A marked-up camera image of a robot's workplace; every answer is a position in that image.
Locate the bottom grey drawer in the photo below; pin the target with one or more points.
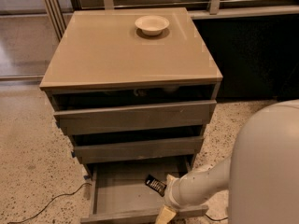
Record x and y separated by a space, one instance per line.
119 194

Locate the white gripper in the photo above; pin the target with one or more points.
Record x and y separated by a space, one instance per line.
172 192

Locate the top grey drawer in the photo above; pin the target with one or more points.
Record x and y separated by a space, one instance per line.
135 118

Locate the black rxbar chocolate bar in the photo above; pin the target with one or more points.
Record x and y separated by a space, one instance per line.
156 185

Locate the middle grey drawer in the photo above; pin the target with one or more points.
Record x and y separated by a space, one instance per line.
139 150

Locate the white bowl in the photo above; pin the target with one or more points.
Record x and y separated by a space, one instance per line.
152 25

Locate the grey drawer cabinet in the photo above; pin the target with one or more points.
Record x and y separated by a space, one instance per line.
104 61

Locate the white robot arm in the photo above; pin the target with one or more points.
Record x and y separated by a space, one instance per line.
261 175

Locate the grey drawer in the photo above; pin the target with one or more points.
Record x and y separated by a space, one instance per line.
139 150
135 118
119 194

